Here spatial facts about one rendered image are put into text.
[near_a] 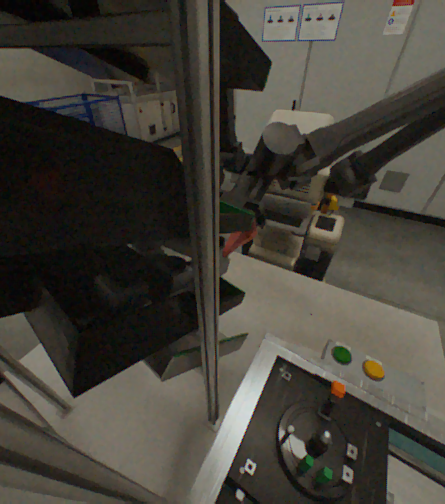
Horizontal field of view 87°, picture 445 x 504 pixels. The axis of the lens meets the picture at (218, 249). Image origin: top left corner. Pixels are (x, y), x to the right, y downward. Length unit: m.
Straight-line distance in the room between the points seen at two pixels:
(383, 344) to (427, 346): 0.13
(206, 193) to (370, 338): 0.80
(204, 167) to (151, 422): 0.63
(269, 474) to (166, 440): 0.24
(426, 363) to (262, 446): 0.56
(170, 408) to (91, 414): 0.19
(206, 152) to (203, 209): 0.04
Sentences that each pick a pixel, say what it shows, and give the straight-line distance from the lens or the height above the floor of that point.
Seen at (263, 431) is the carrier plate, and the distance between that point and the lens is 0.58.
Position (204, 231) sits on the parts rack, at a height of 1.42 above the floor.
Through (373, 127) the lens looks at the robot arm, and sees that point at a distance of 0.52.
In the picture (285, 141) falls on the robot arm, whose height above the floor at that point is 1.43.
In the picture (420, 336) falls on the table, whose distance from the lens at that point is 1.00.
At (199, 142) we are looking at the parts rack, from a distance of 0.17.
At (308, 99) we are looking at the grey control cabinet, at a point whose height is 1.14.
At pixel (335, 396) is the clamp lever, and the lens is 0.54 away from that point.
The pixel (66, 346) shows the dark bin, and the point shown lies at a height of 1.34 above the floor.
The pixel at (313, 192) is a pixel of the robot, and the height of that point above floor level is 1.14.
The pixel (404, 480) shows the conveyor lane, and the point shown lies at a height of 0.92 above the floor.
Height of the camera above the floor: 1.53
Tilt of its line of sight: 40 degrees down
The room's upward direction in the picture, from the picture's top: straight up
